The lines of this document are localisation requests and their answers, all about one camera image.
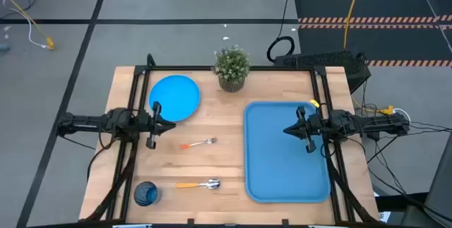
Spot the dark blue ribbed cup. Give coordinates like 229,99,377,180
133,181,159,207

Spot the black perforated computer tower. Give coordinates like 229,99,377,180
273,50,372,94

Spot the black mat with hazard stripes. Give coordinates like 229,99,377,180
293,0,452,24
298,24,452,68

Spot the yellow hanging cable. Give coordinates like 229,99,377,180
343,0,365,52

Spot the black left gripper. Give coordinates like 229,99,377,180
138,101,177,150

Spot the fork with orange handle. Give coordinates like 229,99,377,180
179,137,218,150

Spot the yellow floor cable with plug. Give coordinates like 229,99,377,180
0,0,57,51

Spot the round blue plate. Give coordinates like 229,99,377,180
148,75,201,123

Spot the spoon with orange handle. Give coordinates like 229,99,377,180
175,178,222,191

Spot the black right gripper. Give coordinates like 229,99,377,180
283,106,324,154

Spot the potted plant in ribbed pot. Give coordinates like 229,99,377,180
210,44,253,93

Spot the black coiled cable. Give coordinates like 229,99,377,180
266,0,296,64

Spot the black aluminium table frame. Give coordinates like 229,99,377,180
84,53,381,226

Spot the blue plastic tray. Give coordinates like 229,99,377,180
243,101,332,204

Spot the dark grey bin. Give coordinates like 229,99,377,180
400,142,452,228

